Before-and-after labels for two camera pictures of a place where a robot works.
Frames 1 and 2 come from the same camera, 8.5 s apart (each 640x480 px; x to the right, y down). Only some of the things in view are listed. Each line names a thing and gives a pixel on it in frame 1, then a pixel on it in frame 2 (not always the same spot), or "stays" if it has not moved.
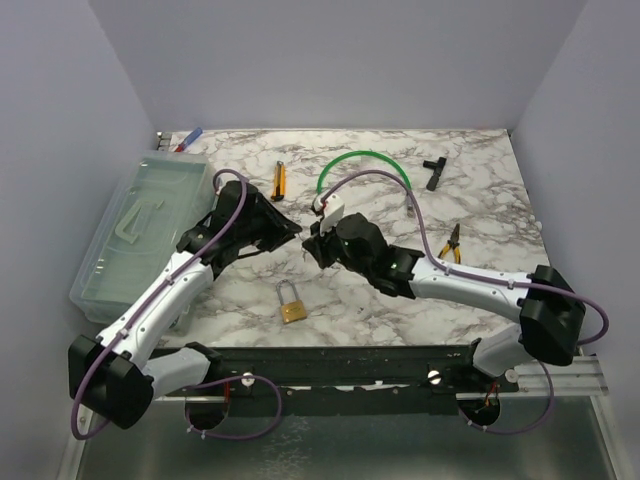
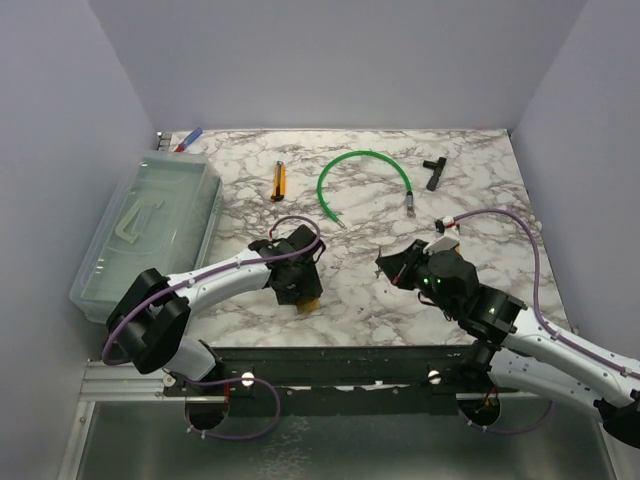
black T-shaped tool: x=437 y=167 stays
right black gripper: x=316 y=245 → x=394 y=263
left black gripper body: x=262 y=230 → x=304 y=283
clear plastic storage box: x=167 y=196 stays
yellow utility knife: x=280 y=181 stays
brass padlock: x=294 y=311 → x=309 y=307
